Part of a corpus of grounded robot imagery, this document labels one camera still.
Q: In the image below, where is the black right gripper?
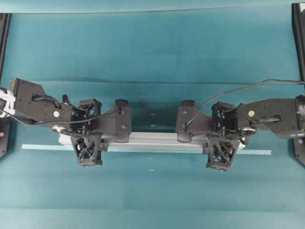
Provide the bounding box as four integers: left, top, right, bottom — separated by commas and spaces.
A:
203, 102, 241, 171

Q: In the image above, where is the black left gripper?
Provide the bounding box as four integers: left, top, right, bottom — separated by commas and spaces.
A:
69, 98, 107, 168

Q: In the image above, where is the silver aluminium extrusion rail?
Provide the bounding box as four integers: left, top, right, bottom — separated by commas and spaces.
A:
58, 131, 245, 153

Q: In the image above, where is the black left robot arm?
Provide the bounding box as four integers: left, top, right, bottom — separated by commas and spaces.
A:
0, 78, 240, 170

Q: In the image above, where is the light blue tape strip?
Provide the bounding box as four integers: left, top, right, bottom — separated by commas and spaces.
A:
21, 144, 272, 156

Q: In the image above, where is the teal table cloth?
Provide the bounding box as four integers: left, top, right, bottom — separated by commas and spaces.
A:
0, 0, 305, 229

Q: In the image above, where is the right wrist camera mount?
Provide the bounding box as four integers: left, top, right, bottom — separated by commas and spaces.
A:
175, 100, 214, 143

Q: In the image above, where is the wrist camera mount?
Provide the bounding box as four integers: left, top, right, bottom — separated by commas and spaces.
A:
96, 99, 132, 143
175, 100, 214, 143

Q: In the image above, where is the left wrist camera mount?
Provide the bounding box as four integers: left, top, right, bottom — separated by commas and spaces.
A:
96, 99, 132, 143

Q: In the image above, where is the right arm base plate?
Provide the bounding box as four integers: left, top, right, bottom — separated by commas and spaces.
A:
293, 137, 305, 166

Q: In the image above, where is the black right camera cable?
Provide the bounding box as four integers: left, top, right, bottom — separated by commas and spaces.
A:
182, 79, 305, 131

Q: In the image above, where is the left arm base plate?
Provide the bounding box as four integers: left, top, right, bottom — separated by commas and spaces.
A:
0, 118, 11, 158

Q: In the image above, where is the black left frame post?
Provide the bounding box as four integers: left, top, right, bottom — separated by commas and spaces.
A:
0, 13, 11, 78

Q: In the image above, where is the black frame post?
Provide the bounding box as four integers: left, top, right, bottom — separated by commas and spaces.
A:
0, 13, 11, 78
292, 2, 305, 81

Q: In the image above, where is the black right frame post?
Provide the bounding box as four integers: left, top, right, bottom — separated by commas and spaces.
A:
292, 2, 305, 81

